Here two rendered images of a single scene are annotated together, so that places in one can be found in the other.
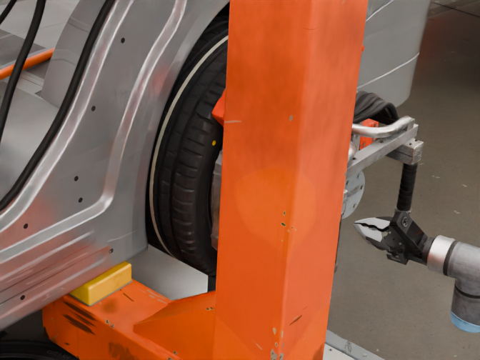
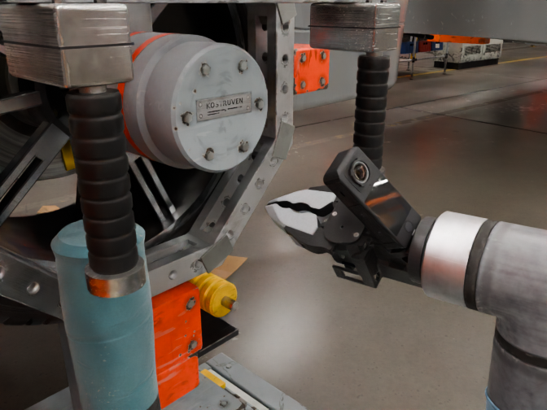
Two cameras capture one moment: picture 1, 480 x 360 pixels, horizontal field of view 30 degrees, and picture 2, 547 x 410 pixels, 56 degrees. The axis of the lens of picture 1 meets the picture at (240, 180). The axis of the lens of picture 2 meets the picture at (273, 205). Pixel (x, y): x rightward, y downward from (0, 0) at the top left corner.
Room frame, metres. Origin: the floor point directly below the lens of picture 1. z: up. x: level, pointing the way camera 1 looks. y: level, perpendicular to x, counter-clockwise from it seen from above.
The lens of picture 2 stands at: (1.37, -0.37, 0.95)
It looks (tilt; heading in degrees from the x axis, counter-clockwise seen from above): 21 degrees down; 6
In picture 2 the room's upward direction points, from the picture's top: straight up
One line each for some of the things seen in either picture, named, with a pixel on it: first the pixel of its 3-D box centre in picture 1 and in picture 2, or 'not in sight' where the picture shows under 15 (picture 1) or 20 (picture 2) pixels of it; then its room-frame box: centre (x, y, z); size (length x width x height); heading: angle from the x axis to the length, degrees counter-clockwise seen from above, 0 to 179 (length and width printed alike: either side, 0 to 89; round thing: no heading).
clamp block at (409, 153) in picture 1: (401, 147); (353, 24); (1.99, -0.40, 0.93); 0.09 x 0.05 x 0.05; 53
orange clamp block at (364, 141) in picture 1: (358, 131); (295, 67); (2.24, -0.32, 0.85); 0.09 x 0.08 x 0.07; 143
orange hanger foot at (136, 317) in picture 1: (144, 308); not in sight; (1.59, 0.19, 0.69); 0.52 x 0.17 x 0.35; 53
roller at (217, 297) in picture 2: not in sight; (177, 274); (2.14, -0.12, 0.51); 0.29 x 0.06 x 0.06; 53
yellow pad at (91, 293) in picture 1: (91, 273); not in sight; (1.69, 0.33, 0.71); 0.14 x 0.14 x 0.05; 53
